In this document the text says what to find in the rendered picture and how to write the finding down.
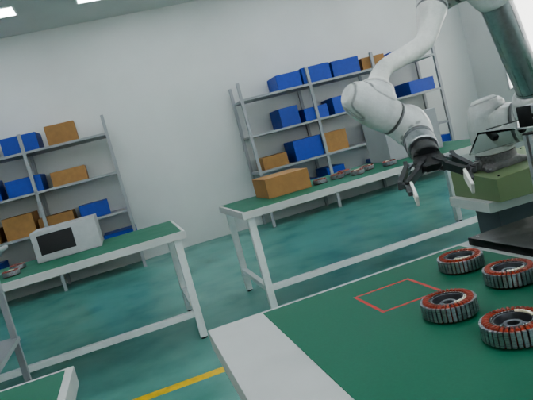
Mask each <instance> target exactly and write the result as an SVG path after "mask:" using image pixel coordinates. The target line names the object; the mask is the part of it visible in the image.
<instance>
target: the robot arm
mask: <svg viewBox="0 0 533 400"><path fill-rule="evenodd" d="M464 1H467V2H468V3H469V4H470V5H471V6H473V7H474V9H476V10H478V11H479V12H481V15H482V17H483V18H484V21H485V23H486V26H487V28H488V30H489V33H490V35H491V37H492V39H493V42H494V44H495V46H496V48H497V51H498V53H499V56H500V58H501V61H502V63H503V65H504V68H505V70H506V72H507V74H508V77H509V79H510V81H511V84H512V86H513V89H514V91H515V93H514V95H513V96H512V102H505V100H504V99H503V98H502V97H500V96H498V95H494V94H491V95H488V96H485V97H483V98H479V99H478V100H475V101H473V102H471V104H470V108H469V109H468V113H467V128H468V133H469V138H470V143H471V146H473V144H474V141H475V138H476V136H477V133H479V132H482V131H485V130H486V129H488V128H492V127H494V126H498V125H503V124H505V123H509V122H511V121H516V120H518V117H517V113H516V107H520V106H525V105H528V104H531V103H533V51H532V48H531V45H530V43H529V40H528V38H527V34H526V32H525V29H524V27H523V23H522V21H521V19H520V16H519V13H518V11H517V8H516V5H515V3H514V1H513V0H416V19H417V34H416V37H415V38H414V39H413V40H411V41H409V42H408V43H407V44H405V45H403V46H401V47H400V48H398V49H397V50H395V51H394V52H391V53H390V54H388V55H387V56H385V57H384V58H382V59H381V60H380V61H378V62H377V64H376V65H375V66H374V68H373V70H372V71H371V73H370V76H369V78H368V79H365V80H363V81H357V82H353V83H350V84H349V85H347V86H346V87H345V89H344V90H343V93H342V96H341V103H342V107H343V109H344V110H345V111H346V113H347V114H348V115H349V116H351V117H352V118H354V119H355V120H356V121H358V122H359V123H361V124H363V125H365V126H366V127H368V128H370V129H373V130H375V131H379V132H381V133H384V134H385V135H387V136H389V137H391V138H392V139H394V140H395V141H396V142H397V143H398V144H399V145H403V146H404V148H405V150H406V152H407V153H408V157H409V158H410V159H411V160H413V162H412V163H408V162H407V161H404V162H403V169H402V171H401V174H400V176H399V179H398V180H397V186H398V190H403V189H406V192H407V193H408V196H409V197H410V196H413V197H414V200H415V202H416V205H417V206H420V200H419V196H418V194H417V192H416V188H415V187H414V184H415V183H416V181H417V180H418V178H419V177H420V176H422V175H423V174H424V172H430V171H437V170H439V169H440V170H443V171H445V170H448V171H452V172H455V173H458V174H460V175H463V178H464V179H465V181H466V184H467V185H468V187H469V189H470V191H471V192H472V194H474V193H475V185H474V174H473V173H476V172H477V171H486V172H487V173H490V172H495V171H497V170H499V169H501V168H504V167H508V166H510V165H513V164H515V163H519V162H522V161H525V160H527V155H523V154H519V153H517V151H516V147H515V144H516V143H518V142H521V141H523V140H520V141H517V142H514V143H511V144H506V145H504V146H501V147H498V148H494V149H490V150H488V151H485V152H480V153H478V154H474V155H475V161H474V162H472V161H470V160H468V159H466V158H464V157H462V156H460V155H458V154H456V153H455V152H454V150H450V151H449V153H448V154H445V155H444V154H442V153H441V152H440V150H439V142H438V141H437V139H436V137H435V134H434V133H433V127H432V124H431V122H430V120H429V118H428V116H427V114H426V113H425V112H424V111H423V110H422V109H421V108H419V107H418V106H414V105H411V104H407V105H405V104H404V103H401V102H399V101H398V100H397V96H396V95H395V92H394V87H393V84H392V83H390V82H389V77H390V76H391V74H393V73H394V72H395V71H397V70H399V69H400V68H402V67H404V66H406V65H407V64H409V63H411V62H413V61H414V60H417V59H419V58H420V57H421V56H423V55H425V54H426V53H427V52H428V51H429V50H430V49H431V48H432V47H433V45H434V44H435V42H436V40H437V37H438V35H439V31H440V29H441V27H442V24H443V21H444V19H445V17H446V15H447V10H448V9H450V8H451V7H453V6H455V5H457V4H459V3H461V2H464ZM412 167H414V168H415V169H414V171H413V172H412V173H411V175H410V176H408V174H409V172H410V171H411V169H412Z"/></svg>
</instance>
